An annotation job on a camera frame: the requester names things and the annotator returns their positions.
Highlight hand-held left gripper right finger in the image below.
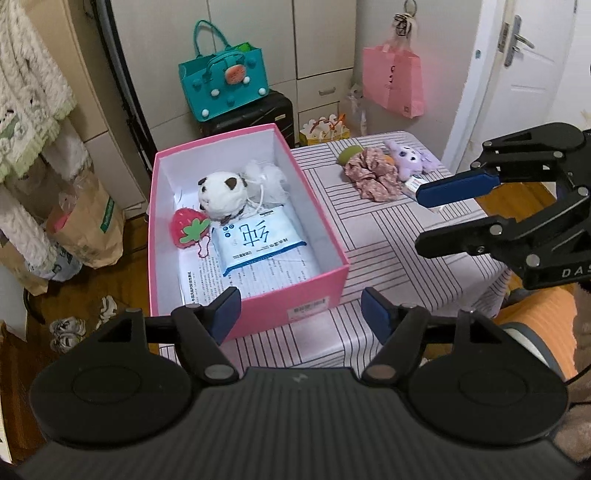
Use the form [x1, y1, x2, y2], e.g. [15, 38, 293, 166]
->
[361, 287, 511, 385]

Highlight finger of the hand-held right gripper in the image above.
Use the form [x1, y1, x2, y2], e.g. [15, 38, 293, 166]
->
[416, 123, 585, 208]
[414, 185, 585, 273]

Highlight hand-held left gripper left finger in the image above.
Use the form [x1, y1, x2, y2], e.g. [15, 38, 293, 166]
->
[92, 287, 242, 384]

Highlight pink cardboard box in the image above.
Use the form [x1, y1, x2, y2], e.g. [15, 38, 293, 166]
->
[148, 124, 350, 341]

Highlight purple plush toy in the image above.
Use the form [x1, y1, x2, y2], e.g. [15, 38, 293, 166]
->
[383, 140, 444, 181]

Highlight blue white wet wipes pack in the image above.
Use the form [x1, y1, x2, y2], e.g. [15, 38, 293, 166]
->
[210, 205, 308, 278]

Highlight floral fabric scrunchie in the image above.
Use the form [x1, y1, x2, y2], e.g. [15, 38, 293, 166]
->
[344, 148, 404, 203]

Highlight red strawberry plush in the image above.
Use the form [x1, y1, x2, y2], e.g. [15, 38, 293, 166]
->
[168, 208, 213, 259]

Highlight green round plush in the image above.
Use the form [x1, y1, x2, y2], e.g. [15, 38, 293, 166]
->
[337, 144, 365, 166]

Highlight white plush dog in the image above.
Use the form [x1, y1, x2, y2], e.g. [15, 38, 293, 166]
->
[198, 170, 252, 224]

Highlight person's leg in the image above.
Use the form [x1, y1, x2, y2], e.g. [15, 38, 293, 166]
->
[496, 285, 578, 384]

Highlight printed paper sheet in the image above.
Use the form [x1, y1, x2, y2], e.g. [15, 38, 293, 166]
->
[178, 185, 321, 305]

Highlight white door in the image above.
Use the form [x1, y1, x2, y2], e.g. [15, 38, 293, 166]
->
[445, 0, 591, 162]

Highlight pink shopping bag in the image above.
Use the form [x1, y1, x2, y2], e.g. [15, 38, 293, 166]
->
[361, 44, 424, 120]

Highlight clear plastic bag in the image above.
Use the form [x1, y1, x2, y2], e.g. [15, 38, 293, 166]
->
[346, 84, 370, 137]

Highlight yellow gift bag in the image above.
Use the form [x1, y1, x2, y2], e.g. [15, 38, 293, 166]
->
[299, 114, 352, 147]

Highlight large brown paper bag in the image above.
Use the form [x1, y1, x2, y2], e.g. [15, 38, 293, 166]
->
[46, 173, 125, 269]

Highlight grey sneaker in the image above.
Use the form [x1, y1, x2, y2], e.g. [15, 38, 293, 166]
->
[50, 318, 88, 335]
[51, 332, 84, 354]

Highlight printed plastic bag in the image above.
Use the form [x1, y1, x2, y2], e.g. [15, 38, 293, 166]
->
[25, 249, 84, 282]

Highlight black suitcase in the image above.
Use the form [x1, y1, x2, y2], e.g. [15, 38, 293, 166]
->
[198, 90, 295, 149]

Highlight small brown paper bag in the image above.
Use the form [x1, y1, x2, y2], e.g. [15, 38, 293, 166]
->
[0, 240, 49, 296]

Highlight white wardrobe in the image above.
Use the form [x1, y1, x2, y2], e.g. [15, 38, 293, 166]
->
[111, 0, 365, 139]

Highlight cream fleece pants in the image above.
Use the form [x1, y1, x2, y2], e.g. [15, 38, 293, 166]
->
[0, 120, 90, 278]

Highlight teal felt handbag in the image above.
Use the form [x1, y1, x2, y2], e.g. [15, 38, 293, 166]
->
[178, 19, 270, 123]

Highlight beige cabinet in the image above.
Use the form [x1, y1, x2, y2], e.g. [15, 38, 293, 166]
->
[32, 0, 153, 213]

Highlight cream fleece jacket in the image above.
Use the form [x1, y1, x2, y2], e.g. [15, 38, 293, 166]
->
[0, 0, 77, 183]

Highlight hanging hair ties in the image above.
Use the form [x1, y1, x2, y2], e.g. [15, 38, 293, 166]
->
[392, 0, 419, 42]

